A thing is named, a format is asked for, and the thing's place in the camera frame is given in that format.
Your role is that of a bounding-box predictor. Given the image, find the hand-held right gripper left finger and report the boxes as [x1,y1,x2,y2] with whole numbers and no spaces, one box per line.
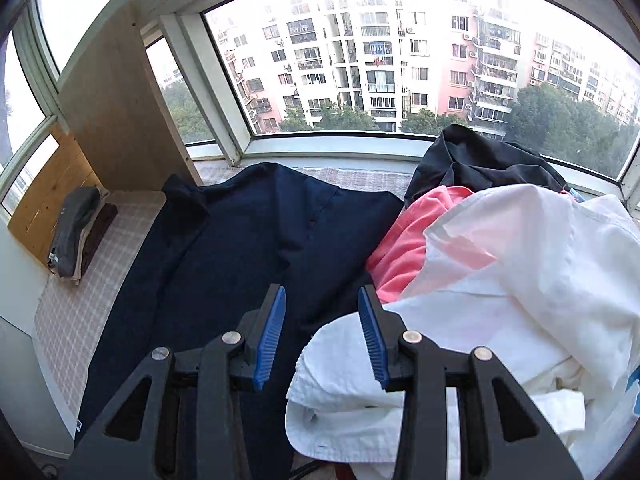
[62,284,287,480]

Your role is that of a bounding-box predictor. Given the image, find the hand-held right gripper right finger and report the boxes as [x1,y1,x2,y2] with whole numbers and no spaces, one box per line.
[357,285,583,480]

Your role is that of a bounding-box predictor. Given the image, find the navy blue shorts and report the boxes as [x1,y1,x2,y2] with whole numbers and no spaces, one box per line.
[75,162,406,480]

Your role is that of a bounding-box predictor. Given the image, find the pink garment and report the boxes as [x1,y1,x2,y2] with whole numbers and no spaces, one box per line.
[365,185,476,304]

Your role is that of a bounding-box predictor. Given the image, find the white shirt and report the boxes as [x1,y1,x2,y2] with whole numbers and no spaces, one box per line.
[285,182,640,480]

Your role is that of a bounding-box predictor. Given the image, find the pink checked blanket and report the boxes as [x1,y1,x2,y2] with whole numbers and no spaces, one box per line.
[32,160,416,421]

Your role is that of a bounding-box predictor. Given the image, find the brown folded garment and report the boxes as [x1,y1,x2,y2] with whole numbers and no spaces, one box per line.
[80,203,119,276]

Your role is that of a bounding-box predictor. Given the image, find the black garment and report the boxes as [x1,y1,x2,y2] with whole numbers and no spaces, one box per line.
[404,124,571,208]

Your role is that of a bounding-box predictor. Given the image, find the grey folded garment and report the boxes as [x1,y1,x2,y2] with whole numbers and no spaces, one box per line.
[47,186,103,278]

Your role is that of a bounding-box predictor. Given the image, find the pine wood panel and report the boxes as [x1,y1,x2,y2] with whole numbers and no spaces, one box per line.
[7,125,103,266]

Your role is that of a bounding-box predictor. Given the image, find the light plywood board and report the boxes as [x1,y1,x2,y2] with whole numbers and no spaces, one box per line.
[56,1,203,193]

